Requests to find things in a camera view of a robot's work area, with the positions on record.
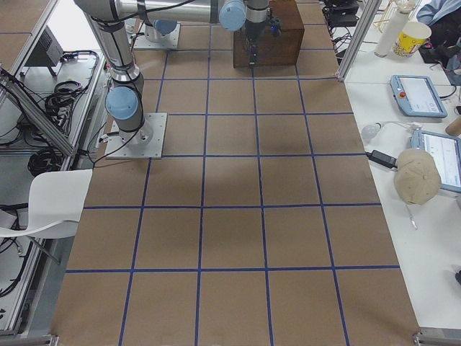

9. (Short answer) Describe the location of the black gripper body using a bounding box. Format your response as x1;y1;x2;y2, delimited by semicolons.
244;16;282;54

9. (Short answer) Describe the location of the brown cardboard tube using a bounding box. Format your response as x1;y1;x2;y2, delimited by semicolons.
445;117;461;136

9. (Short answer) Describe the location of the aluminium frame post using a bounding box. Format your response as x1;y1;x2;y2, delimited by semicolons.
336;0;381;81

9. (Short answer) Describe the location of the blue teach pendant near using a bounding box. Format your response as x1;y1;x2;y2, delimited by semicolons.
410;130;460;193

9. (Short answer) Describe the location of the white light bulb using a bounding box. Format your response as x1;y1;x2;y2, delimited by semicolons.
361;123;383;142

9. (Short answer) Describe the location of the black power adapter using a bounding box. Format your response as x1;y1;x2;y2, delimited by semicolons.
366;150;397;169

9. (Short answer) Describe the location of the blue teach pendant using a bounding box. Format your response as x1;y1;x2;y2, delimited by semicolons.
410;130;460;193
390;75;448;118

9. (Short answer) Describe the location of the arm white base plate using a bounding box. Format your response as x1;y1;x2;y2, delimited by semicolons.
104;112;168;159
132;21;181;50

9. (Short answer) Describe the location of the blue teach pendant far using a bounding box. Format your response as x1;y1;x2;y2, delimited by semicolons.
390;75;448;118

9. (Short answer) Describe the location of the white cylindrical bottle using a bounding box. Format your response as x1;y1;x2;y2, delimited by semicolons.
374;1;416;58

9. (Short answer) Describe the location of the dark brown wooden cabinet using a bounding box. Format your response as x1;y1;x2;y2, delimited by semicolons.
233;1;305;68

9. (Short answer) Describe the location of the beige baseball cap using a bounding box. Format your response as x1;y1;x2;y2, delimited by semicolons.
394;148;442;205

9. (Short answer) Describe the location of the white plastic chair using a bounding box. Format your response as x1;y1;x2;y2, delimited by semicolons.
1;169;93;239

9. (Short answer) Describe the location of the yellow popcorn cup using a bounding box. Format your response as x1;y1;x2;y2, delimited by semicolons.
392;22;431;57

